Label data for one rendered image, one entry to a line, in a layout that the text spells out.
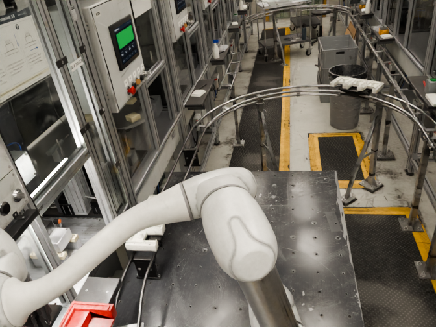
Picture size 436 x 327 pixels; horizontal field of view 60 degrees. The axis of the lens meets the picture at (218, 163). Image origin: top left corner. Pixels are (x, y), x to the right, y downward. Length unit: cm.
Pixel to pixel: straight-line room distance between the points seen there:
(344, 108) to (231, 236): 349
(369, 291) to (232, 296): 115
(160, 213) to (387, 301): 189
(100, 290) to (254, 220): 91
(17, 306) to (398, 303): 215
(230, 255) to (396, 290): 198
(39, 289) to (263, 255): 47
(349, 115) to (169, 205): 344
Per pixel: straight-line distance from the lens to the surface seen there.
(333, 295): 171
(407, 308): 259
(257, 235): 76
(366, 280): 267
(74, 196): 187
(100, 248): 91
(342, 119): 423
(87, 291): 158
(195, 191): 92
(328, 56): 474
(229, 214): 79
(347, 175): 354
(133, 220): 94
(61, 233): 169
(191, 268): 183
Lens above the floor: 201
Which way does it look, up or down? 32 degrees down
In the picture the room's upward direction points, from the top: 8 degrees counter-clockwise
